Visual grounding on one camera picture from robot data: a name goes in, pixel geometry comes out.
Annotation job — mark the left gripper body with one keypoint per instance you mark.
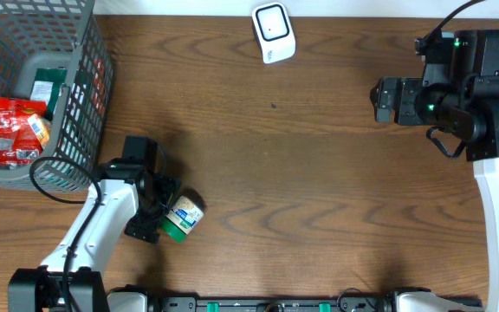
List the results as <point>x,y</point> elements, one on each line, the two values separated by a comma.
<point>158,196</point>

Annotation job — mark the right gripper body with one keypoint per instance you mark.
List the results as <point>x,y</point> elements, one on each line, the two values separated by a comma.
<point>406,107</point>

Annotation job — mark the green lidded jar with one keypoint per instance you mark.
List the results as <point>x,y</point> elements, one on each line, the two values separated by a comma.
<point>181,219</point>

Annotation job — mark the red snack bag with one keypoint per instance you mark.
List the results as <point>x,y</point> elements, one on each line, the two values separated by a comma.
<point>24,131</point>

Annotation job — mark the green white glove pack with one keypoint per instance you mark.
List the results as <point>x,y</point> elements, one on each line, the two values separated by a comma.
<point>47,88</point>

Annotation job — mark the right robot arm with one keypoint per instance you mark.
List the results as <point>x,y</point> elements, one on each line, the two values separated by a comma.
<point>457,99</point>

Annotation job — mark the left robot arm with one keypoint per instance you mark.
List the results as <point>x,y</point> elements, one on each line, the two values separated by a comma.
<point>125,196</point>

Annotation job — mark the white barcode scanner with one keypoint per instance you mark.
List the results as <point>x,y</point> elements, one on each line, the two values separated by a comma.
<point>273,32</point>

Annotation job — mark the grey plastic basket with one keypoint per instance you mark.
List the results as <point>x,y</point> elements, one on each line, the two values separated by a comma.
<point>52,51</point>

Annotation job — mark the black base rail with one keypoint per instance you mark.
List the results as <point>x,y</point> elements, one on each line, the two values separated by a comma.
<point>349,300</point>

